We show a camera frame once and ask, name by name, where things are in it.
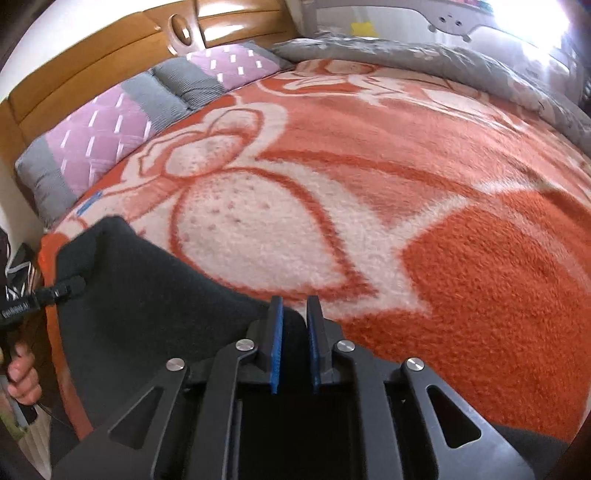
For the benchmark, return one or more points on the grey quilt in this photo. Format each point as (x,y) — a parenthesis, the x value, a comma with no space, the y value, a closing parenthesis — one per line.
(438,64)

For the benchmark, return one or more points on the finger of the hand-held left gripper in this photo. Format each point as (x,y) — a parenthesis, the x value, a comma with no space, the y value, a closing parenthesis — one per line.
(67,290)

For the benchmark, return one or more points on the grey bed guard rail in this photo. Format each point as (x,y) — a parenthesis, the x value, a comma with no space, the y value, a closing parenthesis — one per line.
(415,23)

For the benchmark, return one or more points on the orange and white printed blanket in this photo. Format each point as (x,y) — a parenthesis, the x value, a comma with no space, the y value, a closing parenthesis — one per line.
(369,207)

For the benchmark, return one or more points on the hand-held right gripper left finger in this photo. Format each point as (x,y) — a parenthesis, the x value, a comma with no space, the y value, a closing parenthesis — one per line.
(276,350)

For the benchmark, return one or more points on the black and white patterned cloth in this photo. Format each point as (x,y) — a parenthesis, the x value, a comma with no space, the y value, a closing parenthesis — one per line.
(21,272)

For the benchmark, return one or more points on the black pants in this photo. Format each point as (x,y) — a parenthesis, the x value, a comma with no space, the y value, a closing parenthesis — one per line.
(161,300)

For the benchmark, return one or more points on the pink and grey pillow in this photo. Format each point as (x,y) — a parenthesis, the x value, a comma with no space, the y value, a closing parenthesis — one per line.
(101,134)
(221,69)

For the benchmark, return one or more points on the person's left hand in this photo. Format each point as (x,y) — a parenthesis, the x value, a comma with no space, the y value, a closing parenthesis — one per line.
(23,376)

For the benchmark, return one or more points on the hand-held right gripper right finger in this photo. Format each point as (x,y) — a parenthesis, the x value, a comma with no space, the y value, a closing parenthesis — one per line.
(315,350)

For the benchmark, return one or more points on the wooden headboard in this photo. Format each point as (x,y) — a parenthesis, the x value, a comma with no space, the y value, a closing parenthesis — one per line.
(115,50)

